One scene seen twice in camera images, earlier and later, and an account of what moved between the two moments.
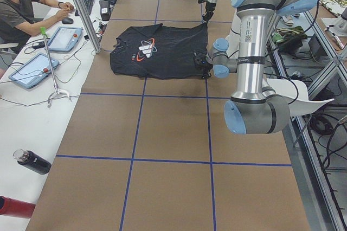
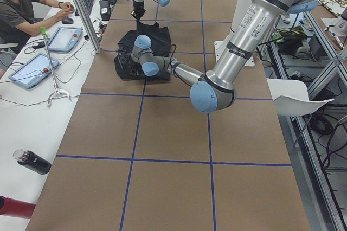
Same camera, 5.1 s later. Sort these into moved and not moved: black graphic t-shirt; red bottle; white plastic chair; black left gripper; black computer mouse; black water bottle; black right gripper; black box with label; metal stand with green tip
Moved: black graphic t-shirt; black left gripper; black right gripper
Not moved: metal stand with green tip; black water bottle; black box with label; red bottle; white plastic chair; black computer mouse
